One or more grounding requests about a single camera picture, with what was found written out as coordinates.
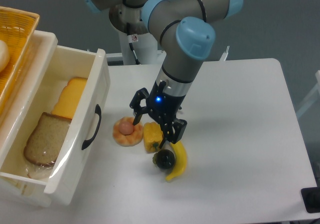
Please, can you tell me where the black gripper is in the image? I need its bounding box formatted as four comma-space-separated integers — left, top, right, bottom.
129, 67, 193, 149

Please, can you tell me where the black device at table edge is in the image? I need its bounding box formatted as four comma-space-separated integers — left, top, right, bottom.
300, 187, 320, 214

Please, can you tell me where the white drawer cabinet frame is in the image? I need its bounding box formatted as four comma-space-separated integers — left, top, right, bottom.
0, 30, 58, 207

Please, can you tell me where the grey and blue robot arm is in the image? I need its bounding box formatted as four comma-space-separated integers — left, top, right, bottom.
85, 0, 244, 143

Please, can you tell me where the black drawer handle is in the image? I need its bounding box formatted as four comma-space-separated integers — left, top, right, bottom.
81, 104, 102, 151

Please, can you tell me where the white plastic drawer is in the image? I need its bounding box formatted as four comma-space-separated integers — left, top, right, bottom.
0, 46, 110, 207

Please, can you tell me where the yellow banana toy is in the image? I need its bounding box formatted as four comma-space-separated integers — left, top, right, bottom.
165, 141, 188, 182

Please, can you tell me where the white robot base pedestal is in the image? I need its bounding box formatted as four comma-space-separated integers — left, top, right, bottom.
108, 3, 166, 65

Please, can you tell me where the yellow woven basket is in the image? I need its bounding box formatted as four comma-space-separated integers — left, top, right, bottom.
0, 6, 40, 112

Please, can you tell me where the yellow bell pepper toy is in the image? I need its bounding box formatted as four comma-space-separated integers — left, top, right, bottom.
143, 122, 163, 153

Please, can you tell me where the white bun in basket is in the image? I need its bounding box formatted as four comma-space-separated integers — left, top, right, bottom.
0, 40, 10, 72

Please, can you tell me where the brown bread slice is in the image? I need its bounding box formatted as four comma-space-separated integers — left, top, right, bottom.
23, 112, 72, 167

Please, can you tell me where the fried egg bread toy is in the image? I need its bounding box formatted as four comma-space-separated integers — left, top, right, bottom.
112, 116, 143, 147

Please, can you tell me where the yellow cake slice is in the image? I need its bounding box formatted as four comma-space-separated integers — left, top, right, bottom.
51, 77, 87, 119

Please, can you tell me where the dark green round vegetable toy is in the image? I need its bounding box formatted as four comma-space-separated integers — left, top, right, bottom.
152, 149, 176, 172

